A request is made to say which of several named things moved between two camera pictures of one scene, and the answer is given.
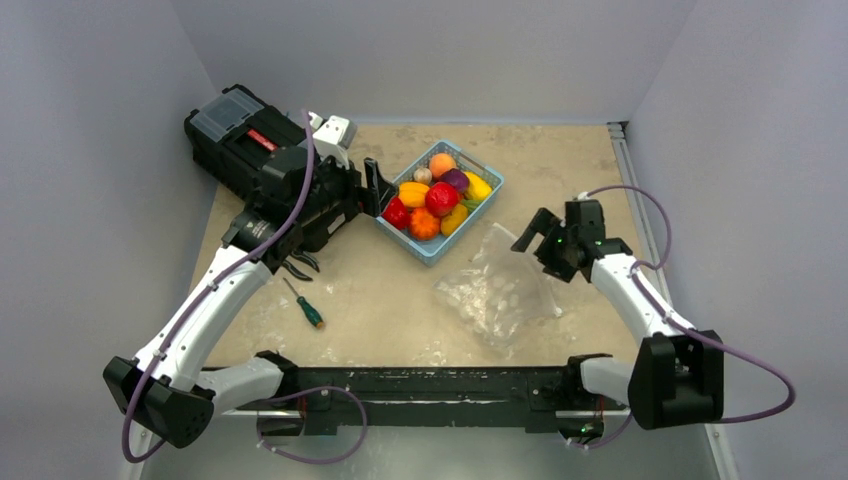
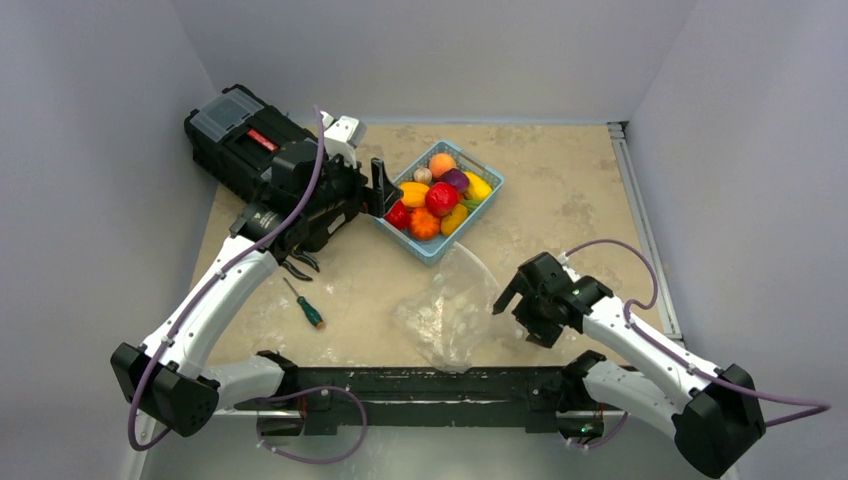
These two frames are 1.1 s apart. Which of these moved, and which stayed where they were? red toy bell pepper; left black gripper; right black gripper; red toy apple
Moved: right black gripper
Stayed: red toy bell pepper; left black gripper; red toy apple
